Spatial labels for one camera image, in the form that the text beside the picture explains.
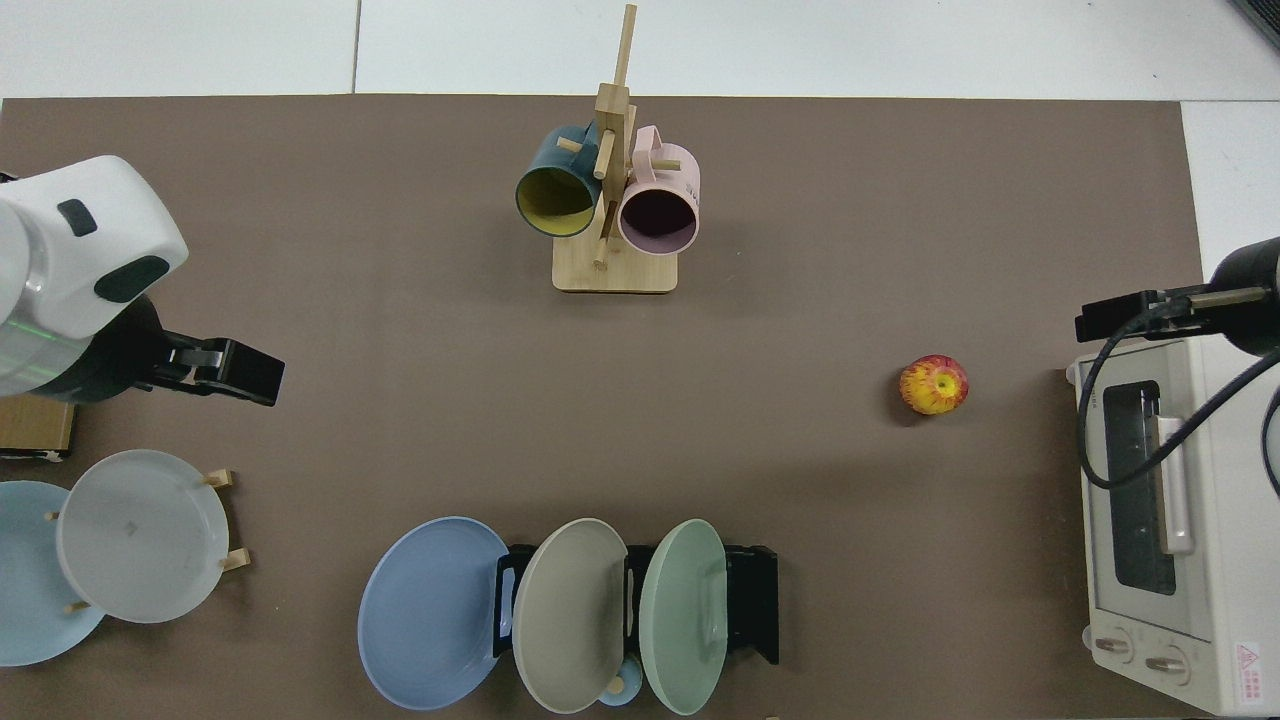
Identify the pale green plate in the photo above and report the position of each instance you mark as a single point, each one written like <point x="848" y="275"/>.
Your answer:
<point x="680" y="620"/>

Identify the small blue round thing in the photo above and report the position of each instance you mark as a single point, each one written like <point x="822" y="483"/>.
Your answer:
<point x="622" y="693"/>

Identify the wooden cup stand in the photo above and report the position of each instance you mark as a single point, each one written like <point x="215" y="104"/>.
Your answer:
<point x="615" y="270"/>

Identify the dark teal cup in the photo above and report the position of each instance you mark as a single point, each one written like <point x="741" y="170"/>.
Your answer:
<point x="553" y="205"/>

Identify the red yellow apple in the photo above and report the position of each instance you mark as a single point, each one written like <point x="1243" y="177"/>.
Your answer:
<point x="934" y="385"/>

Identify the pink cup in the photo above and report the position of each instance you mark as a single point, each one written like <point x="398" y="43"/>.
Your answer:
<point x="657" y="220"/>

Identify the pale toaster oven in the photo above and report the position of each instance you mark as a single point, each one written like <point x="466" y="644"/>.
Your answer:
<point x="1225" y="520"/>

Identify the grey white plate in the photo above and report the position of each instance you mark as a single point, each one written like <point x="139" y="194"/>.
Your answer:
<point x="140" y="535"/>

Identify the beige plate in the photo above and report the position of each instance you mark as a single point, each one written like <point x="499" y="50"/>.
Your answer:
<point x="565" y="620"/>

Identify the black dish rack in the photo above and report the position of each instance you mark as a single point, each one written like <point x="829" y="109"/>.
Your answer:
<point x="752" y="605"/>

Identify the brown table cloth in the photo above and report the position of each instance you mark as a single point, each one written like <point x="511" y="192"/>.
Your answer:
<point x="400" y="400"/>

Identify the dark object at room edge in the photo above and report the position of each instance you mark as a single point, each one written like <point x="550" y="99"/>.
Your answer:
<point x="1262" y="18"/>

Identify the light blue plate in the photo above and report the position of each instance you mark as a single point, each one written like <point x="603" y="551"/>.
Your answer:
<point x="30" y="580"/>

